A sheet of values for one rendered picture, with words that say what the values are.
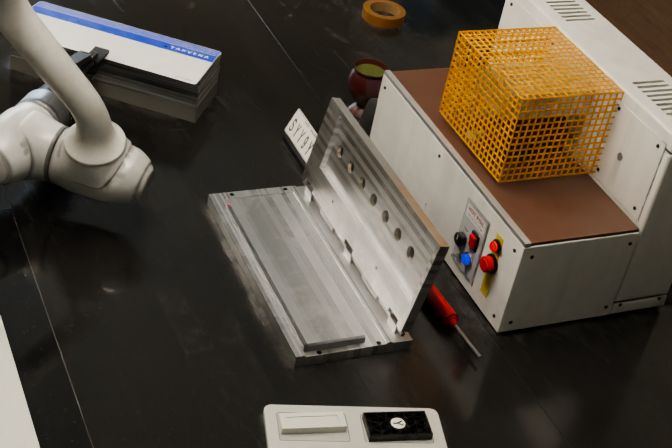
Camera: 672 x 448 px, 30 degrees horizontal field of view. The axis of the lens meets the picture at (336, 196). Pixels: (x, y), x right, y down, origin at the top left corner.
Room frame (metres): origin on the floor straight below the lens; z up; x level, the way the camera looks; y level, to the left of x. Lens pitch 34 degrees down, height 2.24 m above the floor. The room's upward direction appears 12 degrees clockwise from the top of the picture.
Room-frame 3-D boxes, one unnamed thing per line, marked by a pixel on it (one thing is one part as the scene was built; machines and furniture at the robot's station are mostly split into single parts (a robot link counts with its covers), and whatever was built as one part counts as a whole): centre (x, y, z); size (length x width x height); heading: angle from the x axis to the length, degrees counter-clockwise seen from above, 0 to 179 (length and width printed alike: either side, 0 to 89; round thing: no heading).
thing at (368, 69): (2.29, -0.02, 0.96); 0.09 x 0.09 x 0.11
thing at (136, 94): (2.21, 0.49, 0.95); 0.40 x 0.13 x 0.10; 82
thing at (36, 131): (1.76, 0.55, 1.00); 0.16 x 0.13 x 0.11; 172
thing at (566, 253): (1.90, -0.40, 1.09); 0.75 x 0.40 x 0.38; 30
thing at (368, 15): (2.75, -0.02, 0.91); 0.10 x 0.10 x 0.02
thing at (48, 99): (1.87, 0.54, 1.00); 0.09 x 0.06 x 0.09; 82
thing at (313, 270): (1.71, 0.03, 0.92); 0.44 x 0.21 x 0.04; 30
